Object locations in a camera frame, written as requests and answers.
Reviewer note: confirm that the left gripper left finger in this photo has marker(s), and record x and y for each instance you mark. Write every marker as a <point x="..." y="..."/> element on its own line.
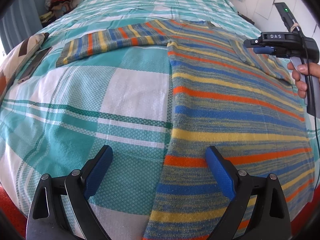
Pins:
<point x="47" y="217"/>

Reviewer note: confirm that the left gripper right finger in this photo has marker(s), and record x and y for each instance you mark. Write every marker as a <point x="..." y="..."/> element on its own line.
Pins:
<point x="270" y="216"/>

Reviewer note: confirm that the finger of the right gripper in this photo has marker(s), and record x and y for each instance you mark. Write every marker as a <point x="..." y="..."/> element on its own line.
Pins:
<point x="264" y="50"/>

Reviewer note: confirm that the striped knit sweater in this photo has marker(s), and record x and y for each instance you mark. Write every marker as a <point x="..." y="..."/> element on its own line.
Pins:
<point x="226" y="96"/>

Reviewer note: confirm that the pile of colourful clothes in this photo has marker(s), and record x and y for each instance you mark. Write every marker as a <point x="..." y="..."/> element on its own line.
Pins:
<point x="55" y="9"/>

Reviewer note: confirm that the red bed base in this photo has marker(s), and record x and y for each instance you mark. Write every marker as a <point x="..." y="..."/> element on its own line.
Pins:
<point x="13" y="214"/>

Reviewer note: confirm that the white wardrobe doors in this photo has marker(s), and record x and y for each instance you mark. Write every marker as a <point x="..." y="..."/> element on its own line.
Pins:
<point x="268" y="15"/>

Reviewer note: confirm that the teal plaid bedspread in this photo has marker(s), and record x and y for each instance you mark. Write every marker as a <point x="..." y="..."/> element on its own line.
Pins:
<point x="62" y="116"/>

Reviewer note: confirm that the brown patterned cushion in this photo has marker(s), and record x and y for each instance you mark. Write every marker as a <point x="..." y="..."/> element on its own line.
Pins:
<point x="17" y="58"/>

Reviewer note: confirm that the blue grey curtain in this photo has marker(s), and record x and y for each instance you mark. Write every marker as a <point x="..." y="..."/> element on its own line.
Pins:
<point x="20" y="21"/>

